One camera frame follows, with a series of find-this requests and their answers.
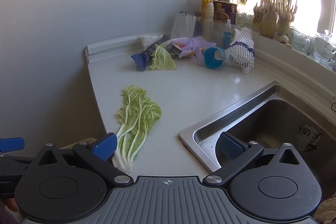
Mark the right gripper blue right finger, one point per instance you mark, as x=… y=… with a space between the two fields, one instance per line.
x=241 y=155

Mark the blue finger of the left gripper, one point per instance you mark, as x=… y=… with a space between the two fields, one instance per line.
x=11 y=144

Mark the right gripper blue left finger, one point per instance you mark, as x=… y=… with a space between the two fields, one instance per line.
x=96 y=154

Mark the white foam net sleeve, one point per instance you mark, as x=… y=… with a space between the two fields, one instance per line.
x=184 y=26

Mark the large green cabbage leaf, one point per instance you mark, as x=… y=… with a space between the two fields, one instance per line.
x=137 y=117

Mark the stainless steel sink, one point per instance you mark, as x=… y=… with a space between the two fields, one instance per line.
x=271 y=116

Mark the blue round cup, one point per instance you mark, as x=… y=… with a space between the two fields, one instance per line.
x=213 y=58

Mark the blue snack bag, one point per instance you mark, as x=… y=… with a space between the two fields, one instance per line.
x=143 y=59

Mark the white purple foam fruit net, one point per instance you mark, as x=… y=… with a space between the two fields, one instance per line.
x=240 y=51

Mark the small green cabbage leaf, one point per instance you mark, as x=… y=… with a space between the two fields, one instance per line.
x=161 y=59

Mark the small blue label spray bottle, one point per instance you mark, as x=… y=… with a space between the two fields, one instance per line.
x=227 y=34

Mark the purple plastic bag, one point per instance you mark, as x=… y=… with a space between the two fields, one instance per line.
x=191 y=46

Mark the white plastic bag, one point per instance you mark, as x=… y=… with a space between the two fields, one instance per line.
x=148 y=40

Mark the glass jars on sill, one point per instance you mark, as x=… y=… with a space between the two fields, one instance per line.
x=321 y=47

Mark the sprouting garlic cluster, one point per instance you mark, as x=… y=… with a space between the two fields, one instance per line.
x=276 y=16

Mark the purple food box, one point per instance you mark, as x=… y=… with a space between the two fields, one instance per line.
x=224 y=11

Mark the yellow cap white bottle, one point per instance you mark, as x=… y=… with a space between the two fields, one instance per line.
x=207 y=18

